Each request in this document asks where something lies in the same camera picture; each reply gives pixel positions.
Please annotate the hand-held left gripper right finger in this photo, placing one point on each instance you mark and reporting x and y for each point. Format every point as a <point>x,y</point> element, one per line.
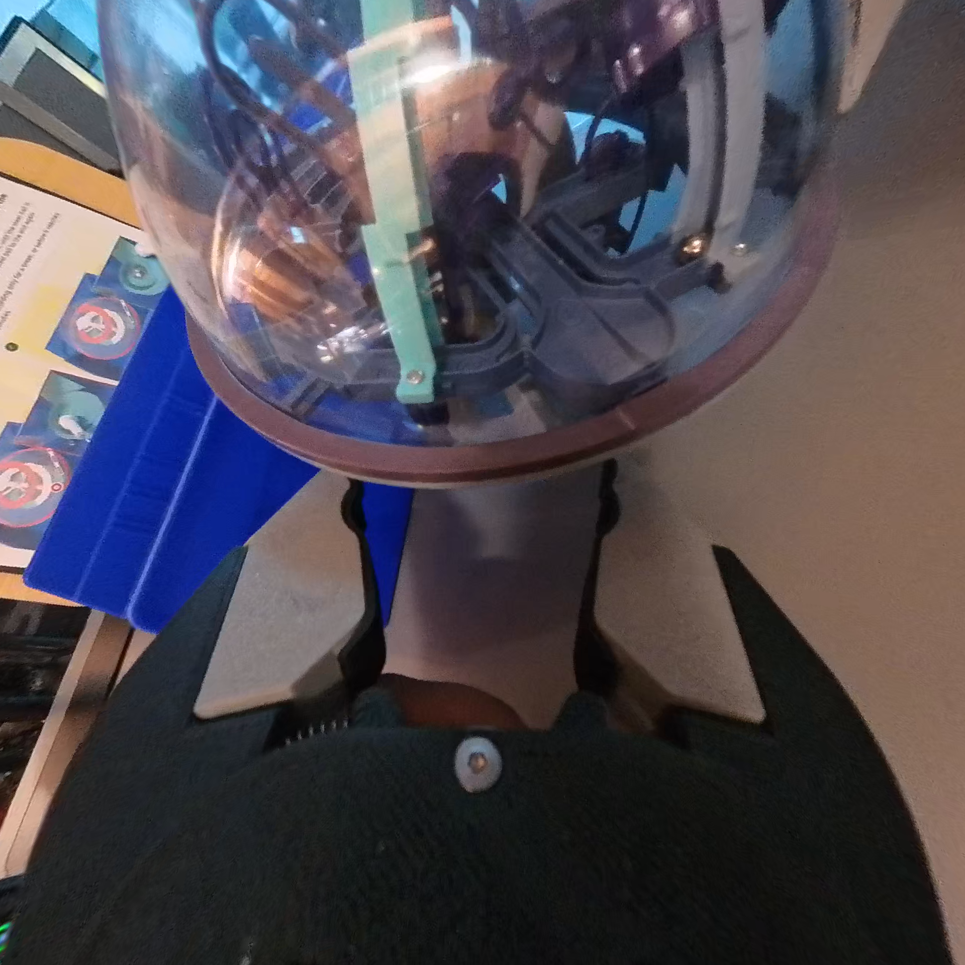
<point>663,603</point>

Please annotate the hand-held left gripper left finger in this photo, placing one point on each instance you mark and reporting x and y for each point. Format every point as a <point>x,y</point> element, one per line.
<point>294,603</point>

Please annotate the clear maze ball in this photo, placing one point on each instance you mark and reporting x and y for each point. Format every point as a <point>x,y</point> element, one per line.
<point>467,226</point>

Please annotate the blue plastic bin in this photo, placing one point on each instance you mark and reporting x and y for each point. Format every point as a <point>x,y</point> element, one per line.
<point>173,482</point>

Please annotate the printed instruction sheet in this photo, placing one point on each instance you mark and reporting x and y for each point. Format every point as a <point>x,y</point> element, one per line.
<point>53,362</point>

